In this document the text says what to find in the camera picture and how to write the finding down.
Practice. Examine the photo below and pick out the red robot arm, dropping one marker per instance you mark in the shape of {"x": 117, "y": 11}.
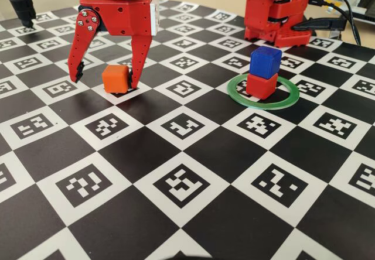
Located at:
{"x": 263, "y": 8}

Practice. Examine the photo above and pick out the checkerboard marker mat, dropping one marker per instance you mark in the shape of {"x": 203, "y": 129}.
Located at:
{"x": 205, "y": 154}

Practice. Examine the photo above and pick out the black usb plug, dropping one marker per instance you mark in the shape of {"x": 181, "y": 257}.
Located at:
{"x": 319, "y": 1}

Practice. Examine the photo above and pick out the white grey case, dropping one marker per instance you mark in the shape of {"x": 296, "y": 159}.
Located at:
{"x": 363, "y": 2}

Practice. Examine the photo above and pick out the red cube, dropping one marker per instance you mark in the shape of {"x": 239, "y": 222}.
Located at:
{"x": 260, "y": 85}

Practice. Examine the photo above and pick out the blue cube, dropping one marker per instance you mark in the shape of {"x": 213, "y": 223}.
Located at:
{"x": 265, "y": 62}

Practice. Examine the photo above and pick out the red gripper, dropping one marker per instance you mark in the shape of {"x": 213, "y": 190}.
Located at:
{"x": 126, "y": 18}

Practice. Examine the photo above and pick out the orange cube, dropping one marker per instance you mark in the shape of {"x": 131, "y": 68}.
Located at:
{"x": 115, "y": 80}

